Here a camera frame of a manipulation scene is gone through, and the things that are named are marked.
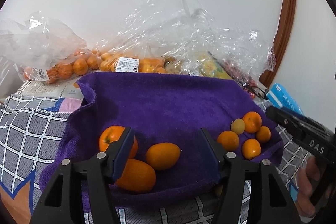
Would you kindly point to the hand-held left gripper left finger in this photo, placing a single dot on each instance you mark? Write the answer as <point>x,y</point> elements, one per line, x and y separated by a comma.
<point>122,158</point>

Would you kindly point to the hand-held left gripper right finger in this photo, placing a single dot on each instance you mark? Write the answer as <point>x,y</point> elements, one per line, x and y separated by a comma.
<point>211,161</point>

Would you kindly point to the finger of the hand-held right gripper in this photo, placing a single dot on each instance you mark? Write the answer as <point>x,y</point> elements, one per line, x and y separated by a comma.
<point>283,119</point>

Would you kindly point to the large orange with stem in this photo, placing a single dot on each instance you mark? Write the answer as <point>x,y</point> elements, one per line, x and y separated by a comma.
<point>110,137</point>

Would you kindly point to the oval orange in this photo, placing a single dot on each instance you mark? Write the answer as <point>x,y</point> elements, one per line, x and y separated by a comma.
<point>162,155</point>
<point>139,176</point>

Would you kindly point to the small round orange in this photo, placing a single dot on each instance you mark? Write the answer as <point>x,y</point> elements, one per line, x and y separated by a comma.
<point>252,120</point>
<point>227,140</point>
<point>251,148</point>
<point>263,134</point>

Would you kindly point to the small yellow-green fruit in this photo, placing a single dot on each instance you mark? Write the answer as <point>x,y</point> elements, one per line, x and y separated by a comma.
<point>238,126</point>

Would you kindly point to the purple towel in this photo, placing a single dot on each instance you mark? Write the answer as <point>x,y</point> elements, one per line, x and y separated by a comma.
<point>162,108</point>

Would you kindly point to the bunch of red fruits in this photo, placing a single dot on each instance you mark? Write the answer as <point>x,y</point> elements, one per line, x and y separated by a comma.
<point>240,74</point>

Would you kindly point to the person's right hand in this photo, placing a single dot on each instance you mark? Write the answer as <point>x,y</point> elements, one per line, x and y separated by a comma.
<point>305,182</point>

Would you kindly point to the blue tissue pack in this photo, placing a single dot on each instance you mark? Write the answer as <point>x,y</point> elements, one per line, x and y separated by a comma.
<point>284,99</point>

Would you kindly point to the yellow package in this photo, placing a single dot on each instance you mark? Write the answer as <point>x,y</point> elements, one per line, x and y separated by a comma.
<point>210,67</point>

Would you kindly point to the labelled clear bag of oranges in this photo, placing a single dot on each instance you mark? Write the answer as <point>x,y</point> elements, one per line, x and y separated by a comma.
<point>147,64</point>

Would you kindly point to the grey checked blanket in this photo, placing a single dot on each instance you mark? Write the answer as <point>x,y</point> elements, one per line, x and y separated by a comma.
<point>26,129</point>

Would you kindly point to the printed white sheet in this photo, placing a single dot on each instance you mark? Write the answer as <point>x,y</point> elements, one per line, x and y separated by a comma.
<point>47,87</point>

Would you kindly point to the clear bag of tangerines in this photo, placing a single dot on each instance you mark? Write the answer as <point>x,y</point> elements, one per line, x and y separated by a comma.
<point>63,64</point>

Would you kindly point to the plastic bag with yellow fruit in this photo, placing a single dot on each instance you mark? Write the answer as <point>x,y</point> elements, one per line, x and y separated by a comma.
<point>199,24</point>

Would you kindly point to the white plastic bag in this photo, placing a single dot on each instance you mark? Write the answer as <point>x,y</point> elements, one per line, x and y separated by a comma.
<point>6,74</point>

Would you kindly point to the wooden door frame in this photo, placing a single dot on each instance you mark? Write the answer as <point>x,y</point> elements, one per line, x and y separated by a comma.
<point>287,16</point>

